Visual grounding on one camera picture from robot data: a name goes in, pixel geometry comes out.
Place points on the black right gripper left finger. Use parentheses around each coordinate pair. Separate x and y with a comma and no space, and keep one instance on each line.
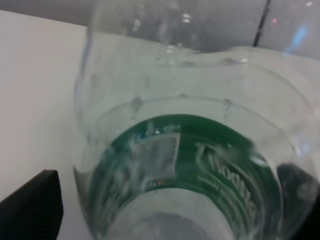
(34,211)

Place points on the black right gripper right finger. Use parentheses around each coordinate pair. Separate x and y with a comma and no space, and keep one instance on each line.
(301,203)

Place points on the clear green-label water bottle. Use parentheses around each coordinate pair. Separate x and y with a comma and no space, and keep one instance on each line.
(181,121)

